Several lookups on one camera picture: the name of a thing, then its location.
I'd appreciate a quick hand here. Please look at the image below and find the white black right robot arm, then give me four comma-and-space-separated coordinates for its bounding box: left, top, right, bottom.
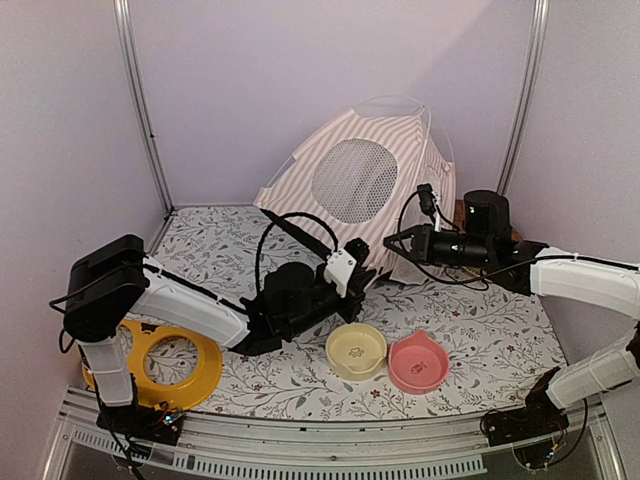
383, 185, 639, 436

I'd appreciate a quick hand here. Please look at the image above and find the right aluminium frame post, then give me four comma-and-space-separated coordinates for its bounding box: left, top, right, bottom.
496, 0, 550, 195

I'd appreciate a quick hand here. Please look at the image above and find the pink striped pet tent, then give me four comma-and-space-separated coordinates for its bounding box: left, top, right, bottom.
254, 105, 456, 285

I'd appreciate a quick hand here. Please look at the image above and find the brown woven mat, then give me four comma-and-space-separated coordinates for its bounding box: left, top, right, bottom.
453, 200, 465, 229

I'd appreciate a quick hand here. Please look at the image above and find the left aluminium frame post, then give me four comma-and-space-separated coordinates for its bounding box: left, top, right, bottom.
113, 0, 175, 216

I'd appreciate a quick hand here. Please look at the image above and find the yellow double bowl holder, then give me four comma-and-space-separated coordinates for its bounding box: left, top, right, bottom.
79, 319, 223, 410

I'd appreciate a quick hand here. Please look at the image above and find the aluminium front rail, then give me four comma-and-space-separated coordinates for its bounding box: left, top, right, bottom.
42, 387, 630, 479

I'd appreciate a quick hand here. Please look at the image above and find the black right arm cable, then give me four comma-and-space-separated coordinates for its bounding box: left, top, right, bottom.
397, 189, 640, 291

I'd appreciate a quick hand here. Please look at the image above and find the white tent pole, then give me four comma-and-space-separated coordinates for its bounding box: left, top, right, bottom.
261, 95, 457, 197

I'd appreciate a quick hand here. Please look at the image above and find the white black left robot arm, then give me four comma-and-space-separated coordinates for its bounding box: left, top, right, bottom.
60, 234, 376, 434

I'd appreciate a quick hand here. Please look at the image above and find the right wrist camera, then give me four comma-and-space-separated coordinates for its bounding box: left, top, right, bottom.
417, 183, 443, 232

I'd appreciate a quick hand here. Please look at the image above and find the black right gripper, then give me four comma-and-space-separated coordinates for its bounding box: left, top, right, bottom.
386, 222, 493, 269

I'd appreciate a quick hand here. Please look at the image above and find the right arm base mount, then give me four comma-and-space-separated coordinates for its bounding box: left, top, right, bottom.
479, 367, 569, 446

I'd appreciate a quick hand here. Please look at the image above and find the pink pet bowl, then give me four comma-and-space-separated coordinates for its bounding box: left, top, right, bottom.
388, 329, 450, 395

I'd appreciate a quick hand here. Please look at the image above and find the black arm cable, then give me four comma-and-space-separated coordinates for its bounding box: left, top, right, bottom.
397, 189, 640, 291
253, 212, 341, 296

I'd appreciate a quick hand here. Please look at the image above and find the aluminium frame post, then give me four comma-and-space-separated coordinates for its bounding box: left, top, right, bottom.
113, 0, 175, 216
496, 0, 550, 195

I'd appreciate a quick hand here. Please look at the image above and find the yellow bamboo mat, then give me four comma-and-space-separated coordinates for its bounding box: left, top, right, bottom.
462, 267, 494, 281

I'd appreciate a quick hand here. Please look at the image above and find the cream pet bowl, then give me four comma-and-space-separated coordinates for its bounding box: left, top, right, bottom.
325, 323, 387, 382

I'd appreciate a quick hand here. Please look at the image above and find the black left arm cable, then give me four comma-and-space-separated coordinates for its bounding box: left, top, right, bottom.
253, 212, 341, 296

